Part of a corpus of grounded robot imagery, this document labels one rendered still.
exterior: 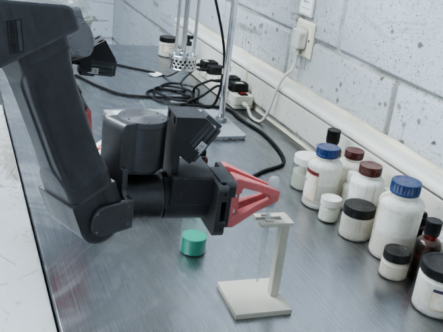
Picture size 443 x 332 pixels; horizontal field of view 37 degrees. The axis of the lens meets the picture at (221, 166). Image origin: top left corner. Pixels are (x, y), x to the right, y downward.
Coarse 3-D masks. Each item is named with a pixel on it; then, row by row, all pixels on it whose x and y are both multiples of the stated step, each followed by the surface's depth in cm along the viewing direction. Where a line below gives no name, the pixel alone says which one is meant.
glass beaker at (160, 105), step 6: (144, 102) 113; (150, 102) 114; (156, 102) 115; (162, 102) 115; (168, 102) 115; (174, 102) 114; (144, 108) 111; (150, 108) 110; (156, 108) 115; (162, 108) 115
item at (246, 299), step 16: (272, 224) 84; (288, 224) 84; (272, 272) 89; (224, 288) 90; (240, 288) 90; (256, 288) 91; (272, 288) 89; (240, 304) 87; (256, 304) 87; (272, 304) 88; (288, 304) 88
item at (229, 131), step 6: (108, 114) 154; (114, 114) 154; (210, 114) 163; (216, 114) 164; (228, 120) 160; (222, 126) 155; (228, 126) 156; (234, 126) 156; (222, 132) 151; (228, 132) 151; (234, 132) 152; (240, 132) 152; (216, 138) 148; (222, 138) 149; (228, 138) 150; (234, 138) 150; (240, 138) 151
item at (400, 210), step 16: (400, 176) 104; (384, 192) 104; (400, 192) 101; (416, 192) 101; (384, 208) 102; (400, 208) 100; (416, 208) 100; (384, 224) 102; (400, 224) 101; (416, 224) 102; (384, 240) 103; (400, 240) 102
